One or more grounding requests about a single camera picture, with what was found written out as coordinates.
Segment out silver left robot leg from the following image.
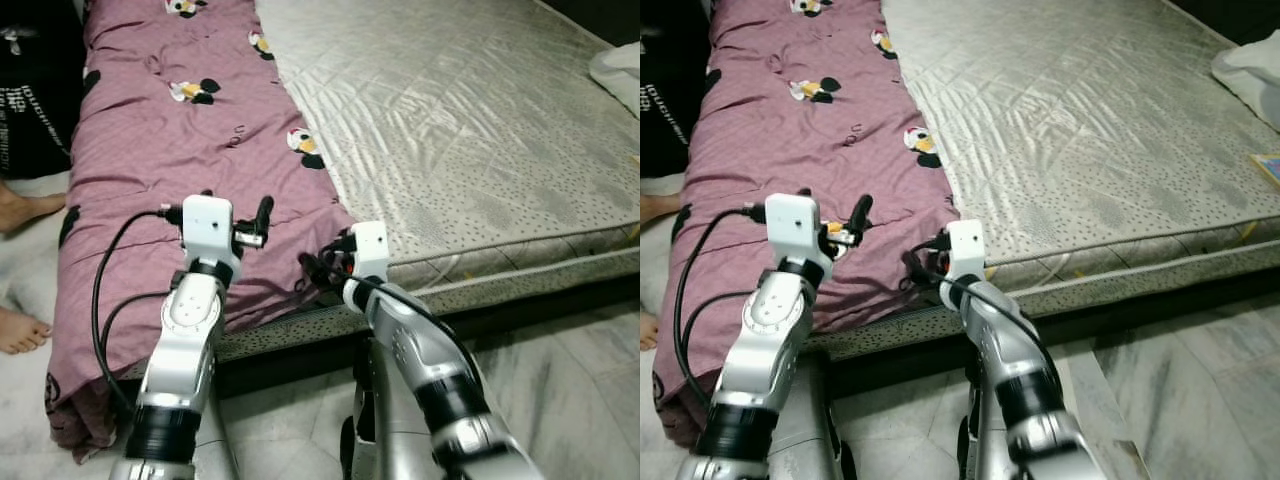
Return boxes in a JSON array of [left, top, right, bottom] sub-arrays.
[[775, 350, 851, 480]]

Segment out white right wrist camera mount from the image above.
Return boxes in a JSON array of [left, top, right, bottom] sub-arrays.
[[350, 222, 391, 283], [945, 220, 989, 281]]

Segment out patterned lower mattress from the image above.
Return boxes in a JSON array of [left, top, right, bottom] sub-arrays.
[[215, 275, 641, 361], [810, 260, 1280, 356]]

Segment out black printed garment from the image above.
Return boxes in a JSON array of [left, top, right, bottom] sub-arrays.
[[0, 0, 96, 181], [640, 0, 713, 181]]

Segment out white pillow with tree print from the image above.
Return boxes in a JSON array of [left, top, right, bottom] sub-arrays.
[[588, 45, 641, 111], [1210, 42, 1280, 131]]

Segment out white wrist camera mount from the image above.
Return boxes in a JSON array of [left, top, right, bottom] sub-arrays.
[[180, 195, 241, 276], [350, 222, 391, 283], [945, 220, 989, 281], [765, 193, 826, 279]]

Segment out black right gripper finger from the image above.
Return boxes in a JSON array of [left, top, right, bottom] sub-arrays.
[[297, 250, 336, 297], [902, 248, 931, 293]]

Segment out purple cartoon print blanket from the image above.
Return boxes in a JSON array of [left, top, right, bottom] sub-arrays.
[[45, 0, 356, 466], [655, 0, 961, 451]]

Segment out grey patterned quilted mattress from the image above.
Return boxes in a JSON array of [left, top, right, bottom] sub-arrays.
[[880, 0, 1280, 301], [255, 0, 641, 321]]

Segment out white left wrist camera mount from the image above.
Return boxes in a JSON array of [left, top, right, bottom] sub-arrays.
[[180, 195, 241, 276], [765, 193, 826, 279]]

